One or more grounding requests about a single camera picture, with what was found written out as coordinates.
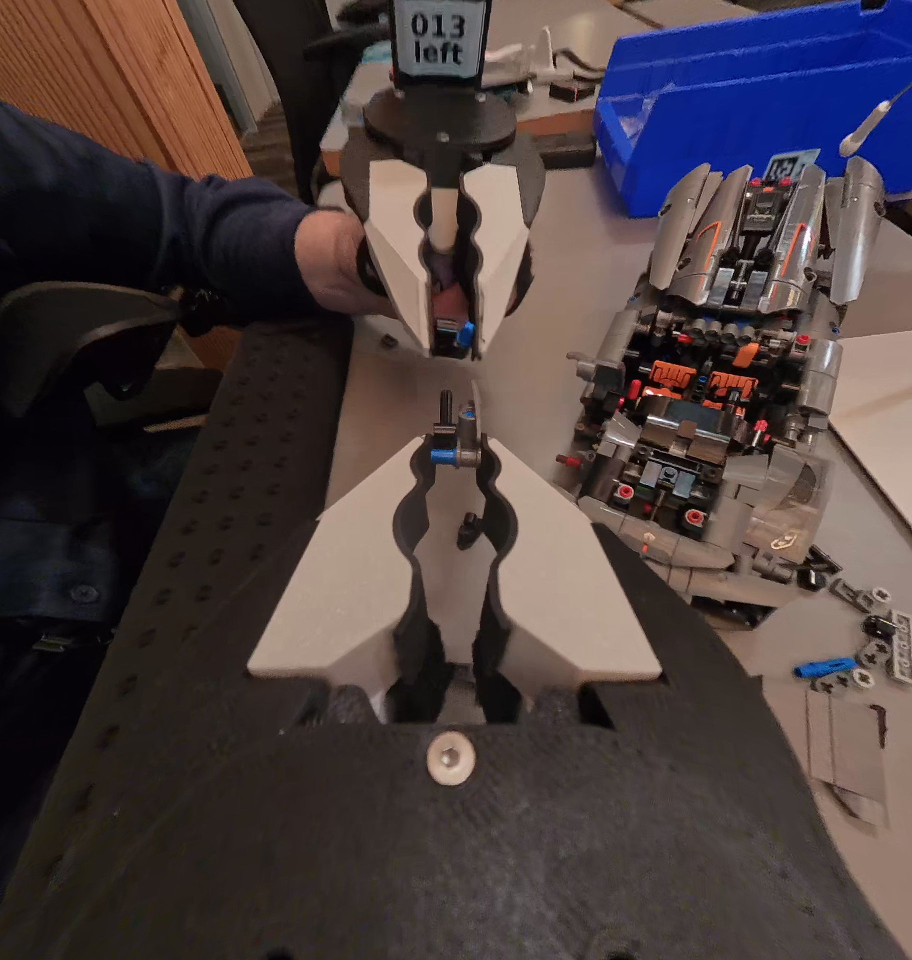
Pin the black lego connector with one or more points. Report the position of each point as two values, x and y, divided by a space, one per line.
467 529

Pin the black office chair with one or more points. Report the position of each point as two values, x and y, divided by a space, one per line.
306 90

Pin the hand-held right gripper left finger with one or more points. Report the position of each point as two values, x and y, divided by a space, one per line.
328 600

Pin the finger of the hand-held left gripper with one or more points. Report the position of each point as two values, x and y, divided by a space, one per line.
501 225
392 225

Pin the white plastic bracket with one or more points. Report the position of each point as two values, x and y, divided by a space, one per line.
535 64

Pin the dark grey lego panel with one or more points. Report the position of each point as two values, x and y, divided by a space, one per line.
846 750

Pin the black chair armrest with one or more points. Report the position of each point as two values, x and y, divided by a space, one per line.
73 330

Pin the blue storage bin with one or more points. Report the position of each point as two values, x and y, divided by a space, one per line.
726 75

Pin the person's left forearm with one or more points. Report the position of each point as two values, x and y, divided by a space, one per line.
163 225

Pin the lego car model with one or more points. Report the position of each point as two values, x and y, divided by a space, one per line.
763 225

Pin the small black lego assembly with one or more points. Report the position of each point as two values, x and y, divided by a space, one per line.
463 442

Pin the small black lego pin piece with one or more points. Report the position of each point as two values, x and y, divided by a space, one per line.
880 624

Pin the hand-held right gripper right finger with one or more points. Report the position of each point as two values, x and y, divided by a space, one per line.
576 600

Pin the person's left hand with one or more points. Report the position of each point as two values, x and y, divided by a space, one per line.
328 255

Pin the black lego piece blue pin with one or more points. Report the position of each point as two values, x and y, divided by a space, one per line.
448 337

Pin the grey lego plate with holes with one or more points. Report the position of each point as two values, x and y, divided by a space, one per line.
861 679
870 654

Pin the small black red box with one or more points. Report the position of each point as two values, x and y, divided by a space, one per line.
574 88

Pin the blue lego axle pin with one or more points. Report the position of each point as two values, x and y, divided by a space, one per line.
823 667

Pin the black perforated board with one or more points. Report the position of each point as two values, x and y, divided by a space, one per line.
223 525

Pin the white book stand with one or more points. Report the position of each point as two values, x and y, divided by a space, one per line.
891 420

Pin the black power bank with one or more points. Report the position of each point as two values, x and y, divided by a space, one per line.
568 150

